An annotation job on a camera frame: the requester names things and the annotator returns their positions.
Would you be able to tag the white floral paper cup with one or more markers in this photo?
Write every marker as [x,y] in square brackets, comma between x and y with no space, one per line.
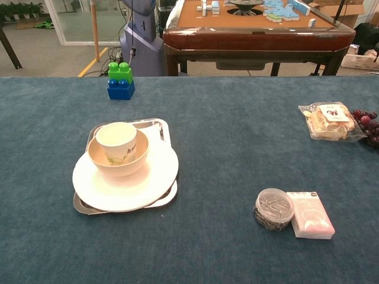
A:
[115,139]

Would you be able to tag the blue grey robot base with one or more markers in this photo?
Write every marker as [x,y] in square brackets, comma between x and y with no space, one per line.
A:
[145,44]

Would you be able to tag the blue felt table cover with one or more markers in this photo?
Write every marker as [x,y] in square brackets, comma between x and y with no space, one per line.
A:
[207,148]

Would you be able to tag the beige bowl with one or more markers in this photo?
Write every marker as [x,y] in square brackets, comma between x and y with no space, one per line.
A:
[124,171]

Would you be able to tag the white round plate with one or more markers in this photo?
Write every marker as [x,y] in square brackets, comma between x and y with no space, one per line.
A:
[133,192]

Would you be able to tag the blue toy building block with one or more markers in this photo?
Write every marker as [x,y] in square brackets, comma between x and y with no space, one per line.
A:
[121,92]

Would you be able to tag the green toy building block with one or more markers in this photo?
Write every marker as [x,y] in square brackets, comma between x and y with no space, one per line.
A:
[120,75]

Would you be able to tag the clear round paper clip tub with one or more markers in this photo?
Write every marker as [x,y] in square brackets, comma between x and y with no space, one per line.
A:
[274,204]

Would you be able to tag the brown mahjong table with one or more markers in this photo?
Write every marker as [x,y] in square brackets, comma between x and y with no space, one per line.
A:
[251,38]

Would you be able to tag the silver metal tray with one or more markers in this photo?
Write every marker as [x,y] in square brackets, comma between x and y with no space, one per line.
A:
[84,209]

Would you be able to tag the stacked mahjong tile group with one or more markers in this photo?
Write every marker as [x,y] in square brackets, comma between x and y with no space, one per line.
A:
[208,7]

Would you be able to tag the clear bag of snacks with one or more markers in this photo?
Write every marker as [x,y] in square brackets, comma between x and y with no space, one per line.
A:
[328,124]

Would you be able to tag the white pink small box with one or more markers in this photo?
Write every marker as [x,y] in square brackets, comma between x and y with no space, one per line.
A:
[311,216]

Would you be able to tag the wooden pole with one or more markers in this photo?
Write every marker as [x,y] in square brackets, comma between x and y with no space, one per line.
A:
[94,29]

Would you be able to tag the blue white mahjong tile pile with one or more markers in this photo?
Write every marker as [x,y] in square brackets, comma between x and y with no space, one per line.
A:
[281,10]

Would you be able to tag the single blue white mahjong tile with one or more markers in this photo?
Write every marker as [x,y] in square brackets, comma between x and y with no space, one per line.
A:
[312,22]

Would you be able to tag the dark red grape bunch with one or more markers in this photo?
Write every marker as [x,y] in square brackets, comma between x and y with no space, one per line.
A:
[370,130]

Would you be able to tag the green object on floor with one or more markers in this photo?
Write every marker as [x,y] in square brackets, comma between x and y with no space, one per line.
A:
[44,24]

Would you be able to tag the white plastic basket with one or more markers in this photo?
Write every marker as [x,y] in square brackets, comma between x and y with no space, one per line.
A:
[358,60]

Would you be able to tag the black tripod stand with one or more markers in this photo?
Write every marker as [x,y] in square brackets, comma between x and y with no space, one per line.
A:
[339,12]

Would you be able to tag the dark slanted table leg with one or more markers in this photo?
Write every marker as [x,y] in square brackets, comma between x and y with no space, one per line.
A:
[10,50]

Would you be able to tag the brown cardboard box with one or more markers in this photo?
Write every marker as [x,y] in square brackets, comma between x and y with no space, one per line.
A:
[355,12]

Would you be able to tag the green potted plants row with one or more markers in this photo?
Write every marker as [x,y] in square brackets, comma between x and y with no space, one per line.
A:
[20,10]

